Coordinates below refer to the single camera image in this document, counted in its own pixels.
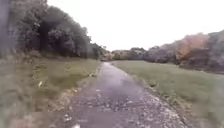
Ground wet grey asphalt path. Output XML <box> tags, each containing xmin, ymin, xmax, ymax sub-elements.
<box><xmin>45</xmin><ymin>61</ymin><xmax>192</xmax><ymax>128</ymax></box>

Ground dense dark green wood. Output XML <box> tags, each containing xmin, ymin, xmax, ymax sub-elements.
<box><xmin>0</xmin><ymin>0</ymin><xmax>110</xmax><ymax>63</ymax></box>

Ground grass verge with fallen leaves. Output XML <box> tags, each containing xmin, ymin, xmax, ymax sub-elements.
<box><xmin>0</xmin><ymin>53</ymin><xmax>103</xmax><ymax>128</ymax></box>

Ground broad green grass field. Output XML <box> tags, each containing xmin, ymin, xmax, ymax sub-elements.
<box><xmin>111</xmin><ymin>59</ymin><xmax>224</xmax><ymax>128</ymax></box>

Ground row of autumn trees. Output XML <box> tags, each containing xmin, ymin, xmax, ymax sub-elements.
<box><xmin>107</xmin><ymin>29</ymin><xmax>224</xmax><ymax>75</ymax></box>

